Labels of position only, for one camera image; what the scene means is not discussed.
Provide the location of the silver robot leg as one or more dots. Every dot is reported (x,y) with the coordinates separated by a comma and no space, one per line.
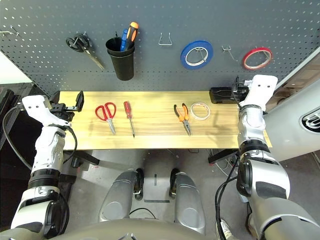
(187,205)
(117,200)

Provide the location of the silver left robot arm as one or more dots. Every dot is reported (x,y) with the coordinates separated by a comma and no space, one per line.
(47,150)

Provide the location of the black wheeled flight case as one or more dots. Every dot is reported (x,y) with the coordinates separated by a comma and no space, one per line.
(25,86)

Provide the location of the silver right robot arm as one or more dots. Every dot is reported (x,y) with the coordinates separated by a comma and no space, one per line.
(252,130)

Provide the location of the white tape roll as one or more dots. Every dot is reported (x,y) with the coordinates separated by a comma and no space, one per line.
(200,118)

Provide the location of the white sneaker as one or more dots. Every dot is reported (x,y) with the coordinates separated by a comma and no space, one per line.
(225,230)

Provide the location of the silver left robot leg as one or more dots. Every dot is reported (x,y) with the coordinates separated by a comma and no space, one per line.
(117,200)

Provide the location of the blue tape roll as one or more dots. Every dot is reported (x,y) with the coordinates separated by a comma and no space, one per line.
(183,57)

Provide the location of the large white grey machine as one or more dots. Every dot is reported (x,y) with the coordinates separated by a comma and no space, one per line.
(287,125)

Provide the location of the grey robot torso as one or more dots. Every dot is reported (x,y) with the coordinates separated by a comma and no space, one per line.
(125,231)

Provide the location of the black cup holder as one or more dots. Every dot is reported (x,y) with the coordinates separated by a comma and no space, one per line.
(122,65)

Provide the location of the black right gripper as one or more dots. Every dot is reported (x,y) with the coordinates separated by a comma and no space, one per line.
(240,93)

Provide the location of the black ribbed plastic case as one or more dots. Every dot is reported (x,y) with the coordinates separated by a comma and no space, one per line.
(7,112)

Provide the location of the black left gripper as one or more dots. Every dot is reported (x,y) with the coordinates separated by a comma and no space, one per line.
(61,111)

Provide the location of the black flat tool case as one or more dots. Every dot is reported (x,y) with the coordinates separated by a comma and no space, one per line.
(221,95)

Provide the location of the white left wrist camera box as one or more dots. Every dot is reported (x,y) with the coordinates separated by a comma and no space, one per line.
(35,106)

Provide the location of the dark grey pegboard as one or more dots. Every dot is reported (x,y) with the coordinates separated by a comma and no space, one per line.
(160,15)

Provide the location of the red tape roll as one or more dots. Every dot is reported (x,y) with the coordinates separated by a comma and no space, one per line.
(246,60)

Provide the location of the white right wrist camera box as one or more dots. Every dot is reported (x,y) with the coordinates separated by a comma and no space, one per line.
(260,92)

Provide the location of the silver peg hook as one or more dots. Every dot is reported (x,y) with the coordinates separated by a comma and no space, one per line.
(201,50)
(227,48)

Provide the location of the orange black needle-nose pliers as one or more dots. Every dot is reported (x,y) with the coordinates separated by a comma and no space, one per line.
(185,120)

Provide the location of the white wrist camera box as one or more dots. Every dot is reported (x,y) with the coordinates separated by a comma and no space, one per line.
(35,106)
(260,92)

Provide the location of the black table bracket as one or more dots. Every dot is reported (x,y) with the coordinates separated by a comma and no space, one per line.
(220,156)
(87,157)

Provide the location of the silver right robot leg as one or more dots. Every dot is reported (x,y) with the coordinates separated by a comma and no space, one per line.
(187,205)

